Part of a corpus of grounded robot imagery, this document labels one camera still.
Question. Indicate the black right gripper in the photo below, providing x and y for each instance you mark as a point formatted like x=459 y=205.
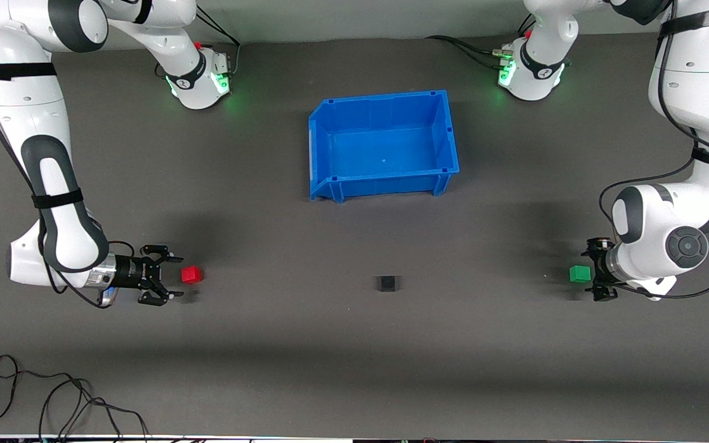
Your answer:
x=132 y=272

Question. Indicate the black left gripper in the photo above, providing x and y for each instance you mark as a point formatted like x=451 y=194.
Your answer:
x=599 y=266

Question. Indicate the small green cube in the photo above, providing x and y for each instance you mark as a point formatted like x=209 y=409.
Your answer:
x=579 y=274

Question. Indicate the small red cube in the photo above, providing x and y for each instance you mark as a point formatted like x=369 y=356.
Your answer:
x=192 y=274

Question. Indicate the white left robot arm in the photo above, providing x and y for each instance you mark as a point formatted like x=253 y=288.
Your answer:
x=699 y=80

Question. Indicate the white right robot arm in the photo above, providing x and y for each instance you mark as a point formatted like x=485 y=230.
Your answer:
x=34 y=104

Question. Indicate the small black cube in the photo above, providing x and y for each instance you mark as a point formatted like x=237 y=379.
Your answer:
x=386 y=283

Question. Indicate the grey table mat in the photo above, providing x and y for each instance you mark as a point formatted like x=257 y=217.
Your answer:
x=354 y=344

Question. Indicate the blue plastic storage bin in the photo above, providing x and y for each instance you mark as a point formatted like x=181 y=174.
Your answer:
x=385 y=147

